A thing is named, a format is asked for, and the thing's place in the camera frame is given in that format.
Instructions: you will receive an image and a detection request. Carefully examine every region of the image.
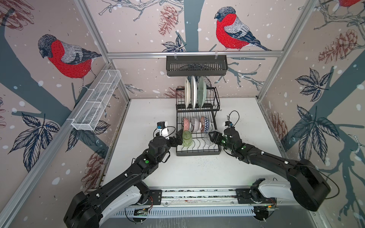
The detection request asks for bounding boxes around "green glass tumbler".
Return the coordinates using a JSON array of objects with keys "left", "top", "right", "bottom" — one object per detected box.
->
[{"left": 182, "top": 131, "right": 193, "bottom": 148}]

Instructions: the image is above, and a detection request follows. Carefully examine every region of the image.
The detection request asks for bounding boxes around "blue zigzag patterned bowl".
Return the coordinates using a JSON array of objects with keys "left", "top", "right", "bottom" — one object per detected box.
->
[{"left": 200, "top": 116, "right": 211, "bottom": 133}]

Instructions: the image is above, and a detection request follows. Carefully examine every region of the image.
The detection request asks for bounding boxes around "clear glass tumbler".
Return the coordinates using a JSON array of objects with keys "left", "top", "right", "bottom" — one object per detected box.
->
[{"left": 203, "top": 133, "right": 215, "bottom": 146}]

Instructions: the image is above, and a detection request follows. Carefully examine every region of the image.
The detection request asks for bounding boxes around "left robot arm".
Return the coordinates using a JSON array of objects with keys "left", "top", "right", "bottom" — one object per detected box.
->
[{"left": 63, "top": 130, "right": 183, "bottom": 228}]

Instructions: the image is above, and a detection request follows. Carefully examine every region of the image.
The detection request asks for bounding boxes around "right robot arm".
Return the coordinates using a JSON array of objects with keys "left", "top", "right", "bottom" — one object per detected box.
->
[{"left": 208, "top": 126, "right": 331, "bottom": 211}]

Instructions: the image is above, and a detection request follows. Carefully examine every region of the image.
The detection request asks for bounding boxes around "black two-tier dish rack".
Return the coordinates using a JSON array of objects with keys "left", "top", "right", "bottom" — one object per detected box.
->
[{"left": 175, "top": 87, "right": 221, "bottom": 157}]

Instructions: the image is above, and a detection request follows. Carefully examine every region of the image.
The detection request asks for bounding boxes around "pink floral bowl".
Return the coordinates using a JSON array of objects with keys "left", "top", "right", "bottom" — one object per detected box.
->
[{"left": 182, "top": 117, "right": 192, "bottom": 132}]

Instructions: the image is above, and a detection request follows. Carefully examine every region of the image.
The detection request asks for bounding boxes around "cream plate left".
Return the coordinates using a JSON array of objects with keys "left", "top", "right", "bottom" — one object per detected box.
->
[{"left": 184, "top": 78, "right": 191, "bottom": 109}]

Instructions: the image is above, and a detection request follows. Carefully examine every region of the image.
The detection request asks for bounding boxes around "green plate right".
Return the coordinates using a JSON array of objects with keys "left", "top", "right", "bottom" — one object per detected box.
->
[{"left": 197, "top": 77, "right": 207, "bottom": 108}]

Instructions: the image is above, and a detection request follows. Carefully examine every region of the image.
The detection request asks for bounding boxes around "white plate middle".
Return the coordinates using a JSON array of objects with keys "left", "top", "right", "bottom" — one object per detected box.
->
[{"left": 191, "top": 76, "right": 197, "bottom": 109}]

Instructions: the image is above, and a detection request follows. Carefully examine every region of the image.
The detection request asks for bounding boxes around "aluminium top crossbar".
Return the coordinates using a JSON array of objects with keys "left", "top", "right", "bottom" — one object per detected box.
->
[{"left": 106, "top": 50, "right": 284, "bottom": 59}]

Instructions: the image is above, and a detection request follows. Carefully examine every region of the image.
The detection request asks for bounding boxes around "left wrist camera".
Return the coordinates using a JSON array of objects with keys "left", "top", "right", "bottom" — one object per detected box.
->
[{"left": 156, "top": 121, "right": 169, "bottom": 139}]

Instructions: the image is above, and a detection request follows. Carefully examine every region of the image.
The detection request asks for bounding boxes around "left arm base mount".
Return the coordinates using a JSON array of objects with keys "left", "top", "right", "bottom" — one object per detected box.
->
[{"left": 137, "top": 190, "right": 162, "bottom": 206}]

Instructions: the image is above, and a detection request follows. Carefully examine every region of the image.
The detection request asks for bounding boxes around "aluminium front rail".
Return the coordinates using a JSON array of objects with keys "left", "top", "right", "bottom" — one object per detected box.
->
[{"left": 82, "top": 186, "right": 317, "bottom": 208}]

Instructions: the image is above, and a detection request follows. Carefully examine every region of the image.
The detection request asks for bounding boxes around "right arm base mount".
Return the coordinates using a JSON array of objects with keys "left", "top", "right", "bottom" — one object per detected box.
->
[{"left": 235, "top": 188, "right": 277, "bottom": 204}]

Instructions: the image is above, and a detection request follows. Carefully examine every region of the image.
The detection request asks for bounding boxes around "black hanging wire shelf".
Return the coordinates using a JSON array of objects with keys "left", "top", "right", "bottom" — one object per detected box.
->
[{"left": 166, "top": 55, "right": 228, "bottom": 77}]

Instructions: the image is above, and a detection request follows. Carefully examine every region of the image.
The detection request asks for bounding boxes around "white mesh wall basket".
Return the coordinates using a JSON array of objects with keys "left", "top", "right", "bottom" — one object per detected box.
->
[{"left": 71, "top": 69, "right": 121, "bottom": 131}]

